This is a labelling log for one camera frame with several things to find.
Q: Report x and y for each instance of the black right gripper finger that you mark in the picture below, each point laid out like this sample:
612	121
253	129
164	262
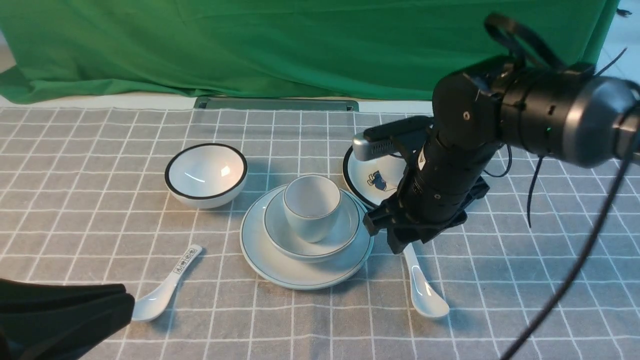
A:
403	224

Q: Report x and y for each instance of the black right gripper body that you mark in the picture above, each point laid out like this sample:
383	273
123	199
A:
444	181

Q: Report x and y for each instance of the plain white ceramic spoon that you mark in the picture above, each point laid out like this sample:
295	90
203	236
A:
426	301

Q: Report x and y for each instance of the white cup thin rim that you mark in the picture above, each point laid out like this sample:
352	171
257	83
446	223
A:
312	203

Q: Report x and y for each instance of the white bowl thin grey rim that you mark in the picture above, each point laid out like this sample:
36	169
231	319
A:
289	244

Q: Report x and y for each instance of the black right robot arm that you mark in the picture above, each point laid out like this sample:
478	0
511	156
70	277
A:
572	115

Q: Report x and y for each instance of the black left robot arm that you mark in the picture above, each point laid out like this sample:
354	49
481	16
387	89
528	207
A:
59	322

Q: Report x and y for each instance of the white plate black rim cartoon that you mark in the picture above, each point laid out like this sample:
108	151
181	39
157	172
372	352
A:
372	181

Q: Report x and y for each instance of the white plate thin grey rim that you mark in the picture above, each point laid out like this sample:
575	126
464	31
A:
274	266

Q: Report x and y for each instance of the grey checked tablecloth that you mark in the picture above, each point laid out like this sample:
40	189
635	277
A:
84	201

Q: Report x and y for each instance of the white bowl black rim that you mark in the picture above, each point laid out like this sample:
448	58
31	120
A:
208	175

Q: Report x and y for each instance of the green backdrop cloth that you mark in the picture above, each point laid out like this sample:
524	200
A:
367	49

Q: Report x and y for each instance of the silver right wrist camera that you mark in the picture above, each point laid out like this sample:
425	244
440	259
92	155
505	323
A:
398	136

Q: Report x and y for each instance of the white spoon printed handle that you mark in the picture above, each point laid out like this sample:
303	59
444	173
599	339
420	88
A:
151	306

